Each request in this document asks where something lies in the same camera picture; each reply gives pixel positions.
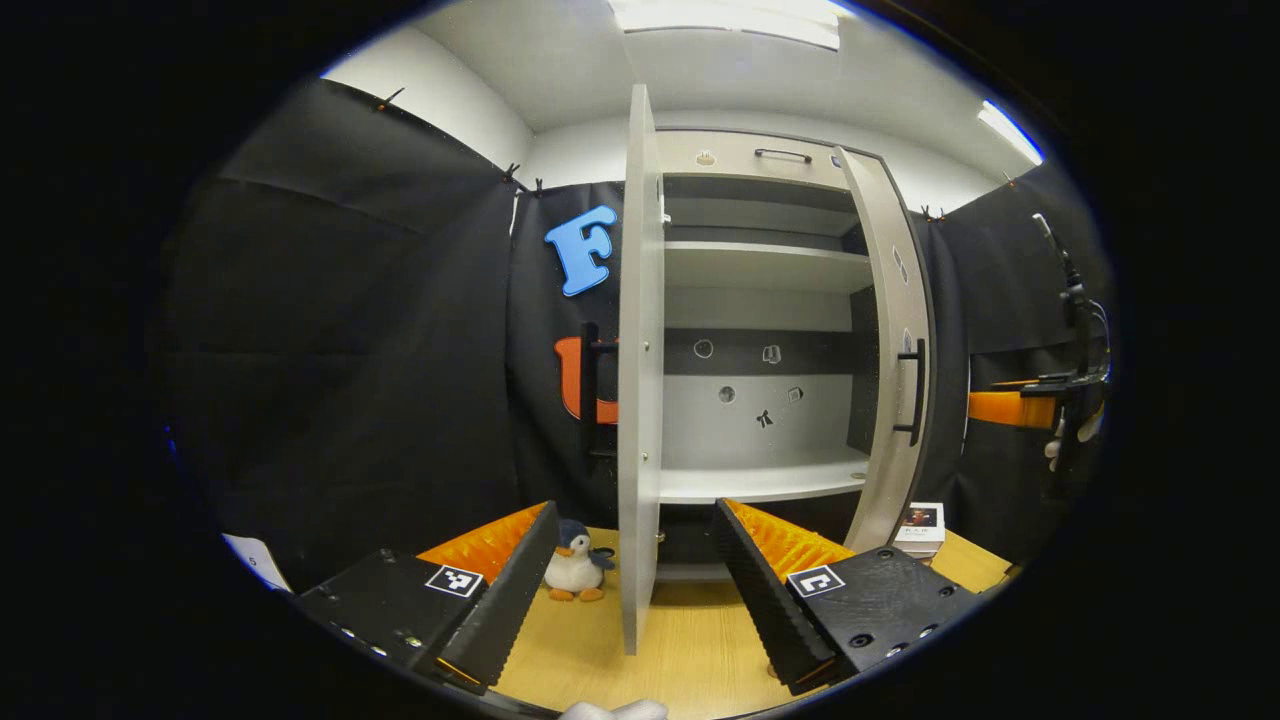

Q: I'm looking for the white cabinet drawer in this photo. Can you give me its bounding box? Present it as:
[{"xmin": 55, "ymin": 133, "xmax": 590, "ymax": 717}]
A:
[{"xmin": 657, "ymin": 130, "xmax": 853, "ymax": 187}]

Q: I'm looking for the white cabinet with grey interior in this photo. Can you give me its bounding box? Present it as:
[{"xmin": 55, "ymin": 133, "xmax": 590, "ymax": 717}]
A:
[{"xmin": 655, "ymin": 128, "xmax": 938, "ymax": 583}]

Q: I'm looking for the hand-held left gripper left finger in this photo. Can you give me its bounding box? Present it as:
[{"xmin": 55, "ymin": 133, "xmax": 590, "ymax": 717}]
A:
[{"xmin": 299, "ymin": 500, "xmax": 562, "ymax": 694}]

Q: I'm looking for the white cabinet door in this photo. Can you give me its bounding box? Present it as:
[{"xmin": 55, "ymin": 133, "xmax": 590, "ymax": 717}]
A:
[
  {"xmin": 580, "ymin": 83, "xmax": 668, "ymax": 656},
  {"xmin": 835, "ymin": 147, "xmax": 936, "ymax": 554}
]

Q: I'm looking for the white printed card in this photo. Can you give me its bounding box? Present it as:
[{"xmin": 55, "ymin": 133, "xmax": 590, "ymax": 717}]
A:
[{"xmin": 222, "ymin": 533, "xmax": 293, "ymax": 593}]

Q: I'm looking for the penguin plush toy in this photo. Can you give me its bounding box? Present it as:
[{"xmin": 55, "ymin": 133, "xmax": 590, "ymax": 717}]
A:
[{"xmin": 543, "ymin": 519, "xmax": 616, "ymax": 603}]

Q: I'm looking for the large ceiling light panel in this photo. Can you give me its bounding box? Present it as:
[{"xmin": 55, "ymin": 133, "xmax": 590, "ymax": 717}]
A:
[{"xmin": 610, "ymin": 0, "xmax": 843, "ymax": 51}]

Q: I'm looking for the narrow ceiling light strip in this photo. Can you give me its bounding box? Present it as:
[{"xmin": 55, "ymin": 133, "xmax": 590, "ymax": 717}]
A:
[{"xmin": 977, "ymin": 100, "xmax": 1045, "ymax": 166}]

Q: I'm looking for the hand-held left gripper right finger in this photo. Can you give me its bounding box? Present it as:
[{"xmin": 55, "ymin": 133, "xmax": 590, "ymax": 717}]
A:
[{"xmin": 712, "ymin": 497, "xmax": 987, "ymax": 697}]

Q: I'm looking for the white box with dark picture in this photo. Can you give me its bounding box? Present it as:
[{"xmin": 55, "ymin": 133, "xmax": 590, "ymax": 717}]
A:
[{"xmin": 893, "ymin": 502, "xmax": 947, "ymax": 559}]

